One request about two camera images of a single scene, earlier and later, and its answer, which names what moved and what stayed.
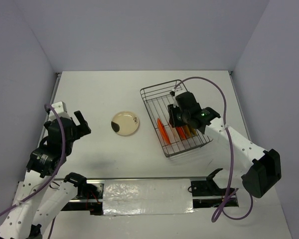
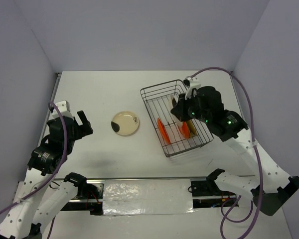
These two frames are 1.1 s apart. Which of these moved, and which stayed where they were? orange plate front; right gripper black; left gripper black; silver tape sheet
Moved: right gripper black
Stayed: orange plate front; silver tape sheet; left gripper black
